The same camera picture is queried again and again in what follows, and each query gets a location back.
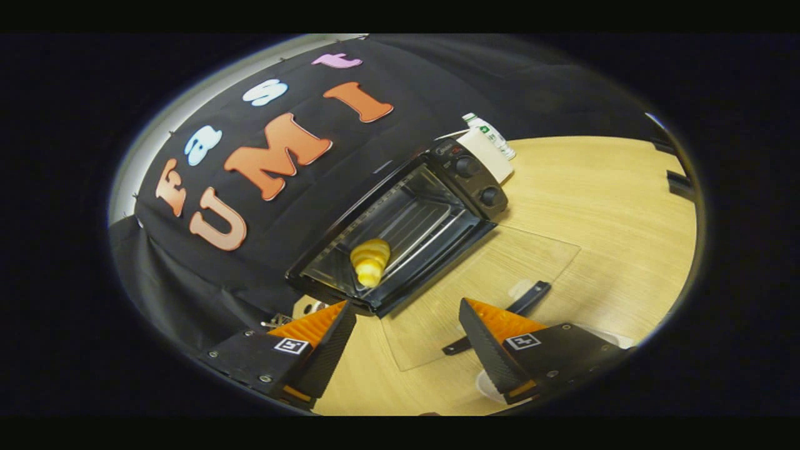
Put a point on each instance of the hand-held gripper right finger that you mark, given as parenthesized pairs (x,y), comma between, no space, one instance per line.
(487,356)

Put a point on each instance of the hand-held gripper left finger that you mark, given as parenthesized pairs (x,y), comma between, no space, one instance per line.
(328,356)

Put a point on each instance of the yellow croissant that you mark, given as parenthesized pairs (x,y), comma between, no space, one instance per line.
(370,261)

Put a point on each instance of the black toaster oven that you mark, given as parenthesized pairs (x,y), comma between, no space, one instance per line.
(475,181)

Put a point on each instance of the white pop-up toaster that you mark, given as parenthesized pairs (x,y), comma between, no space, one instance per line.
(490,156)

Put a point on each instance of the white plate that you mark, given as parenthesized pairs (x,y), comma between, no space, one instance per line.
(487,387)

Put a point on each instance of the clear bottle with green label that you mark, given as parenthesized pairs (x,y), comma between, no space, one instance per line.
(494,134)

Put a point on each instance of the black table clamp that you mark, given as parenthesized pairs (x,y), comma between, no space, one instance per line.
(680,184)
(664,147)

